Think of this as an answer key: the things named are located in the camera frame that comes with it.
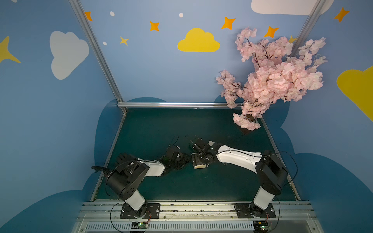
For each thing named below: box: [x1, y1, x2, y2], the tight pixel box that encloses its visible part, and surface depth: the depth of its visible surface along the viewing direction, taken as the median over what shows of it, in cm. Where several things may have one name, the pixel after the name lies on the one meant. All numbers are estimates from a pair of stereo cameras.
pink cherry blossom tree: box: [216, 27, 327, 131], surface depth 73 cm
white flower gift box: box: [190, 152, 206, 169], surface depth 81 cm
